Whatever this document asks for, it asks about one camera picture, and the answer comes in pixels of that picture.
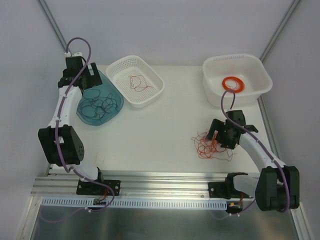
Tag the teal transparent plastic bin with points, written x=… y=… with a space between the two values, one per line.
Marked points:
x=100 y=104

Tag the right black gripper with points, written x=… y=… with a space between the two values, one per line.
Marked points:
x=219 y=133

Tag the white deep plastic tub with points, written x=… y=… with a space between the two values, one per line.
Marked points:
x=243 y=73

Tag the white perforated plastic basket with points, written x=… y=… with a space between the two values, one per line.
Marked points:
x=139 y=84

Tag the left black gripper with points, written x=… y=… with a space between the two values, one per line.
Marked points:
x=90 y=78

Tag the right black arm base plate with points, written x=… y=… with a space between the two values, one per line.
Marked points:
x=219 y=189

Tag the left aluminium frame post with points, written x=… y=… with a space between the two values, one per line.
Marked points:
x=53 y=23

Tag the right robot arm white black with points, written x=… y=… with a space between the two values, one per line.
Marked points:
x=278 y=186

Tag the right aluminium frame post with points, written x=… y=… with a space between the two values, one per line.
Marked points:
x=294 y=5

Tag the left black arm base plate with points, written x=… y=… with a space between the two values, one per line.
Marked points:
x=91 y=189

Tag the white slotted cable duct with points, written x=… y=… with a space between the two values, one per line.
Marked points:
x=220 y=205

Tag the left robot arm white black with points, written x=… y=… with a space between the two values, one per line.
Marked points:
x=60 y=143

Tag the aluminium mounting rail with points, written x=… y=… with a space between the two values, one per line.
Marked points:
x=134 y=184

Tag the aluminium frame post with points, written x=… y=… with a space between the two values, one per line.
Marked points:
x=53 y=23
x=294 y=5

